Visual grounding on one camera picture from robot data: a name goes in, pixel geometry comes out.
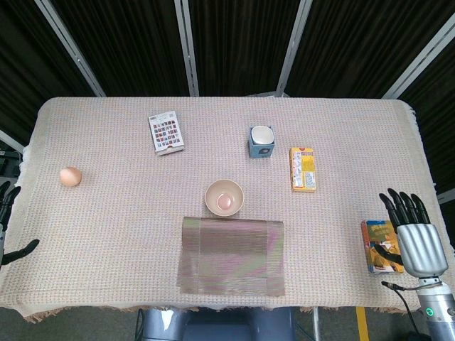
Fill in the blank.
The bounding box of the brown egg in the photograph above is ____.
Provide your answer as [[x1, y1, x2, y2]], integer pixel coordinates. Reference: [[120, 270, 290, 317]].
[[59, 166, 83, 187]]

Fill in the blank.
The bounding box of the white square cup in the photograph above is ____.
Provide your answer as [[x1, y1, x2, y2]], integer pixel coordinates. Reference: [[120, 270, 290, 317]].
[[251, 126, 275, 146]]

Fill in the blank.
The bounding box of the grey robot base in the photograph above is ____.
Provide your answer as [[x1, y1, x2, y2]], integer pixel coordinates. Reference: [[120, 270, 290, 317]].
[[141, 307, 296, 341]]

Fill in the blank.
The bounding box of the brown woven placemat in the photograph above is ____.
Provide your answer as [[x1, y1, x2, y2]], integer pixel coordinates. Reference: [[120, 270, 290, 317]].
[[176, 216, 287, 296]]

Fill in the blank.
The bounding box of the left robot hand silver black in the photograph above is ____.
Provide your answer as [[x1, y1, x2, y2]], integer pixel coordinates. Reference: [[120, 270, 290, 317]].
[[0, 180, 40, 267]]

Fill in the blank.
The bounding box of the white box with colourful grid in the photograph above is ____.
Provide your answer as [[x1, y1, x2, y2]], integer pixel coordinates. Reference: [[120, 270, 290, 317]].
[[147, 110, 186, 156]]

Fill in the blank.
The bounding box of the black equipment beside table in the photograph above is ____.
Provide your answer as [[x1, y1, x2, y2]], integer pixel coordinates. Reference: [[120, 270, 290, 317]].
[[0, 141, 23, 180]]

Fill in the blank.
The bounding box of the grey metal partition post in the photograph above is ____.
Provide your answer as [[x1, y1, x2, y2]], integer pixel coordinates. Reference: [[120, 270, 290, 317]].
[[382, 16, 455, 99], [275, 0, 314, 97], [34, 0, 107, 97], [173, 0, 200, 97]]

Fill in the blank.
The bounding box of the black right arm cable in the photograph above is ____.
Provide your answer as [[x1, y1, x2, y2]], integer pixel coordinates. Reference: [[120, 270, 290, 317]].
[[380, 281, 427, 338]]

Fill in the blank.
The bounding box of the dark pleated curtain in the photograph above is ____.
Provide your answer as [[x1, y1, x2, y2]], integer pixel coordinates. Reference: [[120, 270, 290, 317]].
[[0, 0, 455, 195]]

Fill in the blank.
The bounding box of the yellow flat carton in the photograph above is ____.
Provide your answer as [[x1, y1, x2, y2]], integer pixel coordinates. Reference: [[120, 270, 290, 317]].
[[289, 146, 317, 193]]

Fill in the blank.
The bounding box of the beige woven tablecloth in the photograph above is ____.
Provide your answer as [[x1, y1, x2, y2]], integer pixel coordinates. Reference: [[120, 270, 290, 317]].
[[0, 96, 449, 324]]

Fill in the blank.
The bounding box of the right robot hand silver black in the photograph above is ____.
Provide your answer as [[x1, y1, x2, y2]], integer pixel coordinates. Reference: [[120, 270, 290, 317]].
[[371, 188, 449, 278]]

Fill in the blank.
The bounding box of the beige round bowl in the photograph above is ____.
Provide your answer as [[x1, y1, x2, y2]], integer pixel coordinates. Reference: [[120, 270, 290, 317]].
[[204, 179, 245, 217]]

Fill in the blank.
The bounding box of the blue speaker carton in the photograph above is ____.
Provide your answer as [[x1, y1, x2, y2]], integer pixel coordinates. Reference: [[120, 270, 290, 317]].
[[248, 124, 277, 160]]

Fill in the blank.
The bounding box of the orange and blue snack box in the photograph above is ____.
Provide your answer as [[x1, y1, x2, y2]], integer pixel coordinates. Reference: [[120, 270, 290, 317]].
[[360, 220, 405, 274]]

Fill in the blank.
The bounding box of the metal table leg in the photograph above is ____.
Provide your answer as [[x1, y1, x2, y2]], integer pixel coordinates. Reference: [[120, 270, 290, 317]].
[[311, 308, 321, 341]]

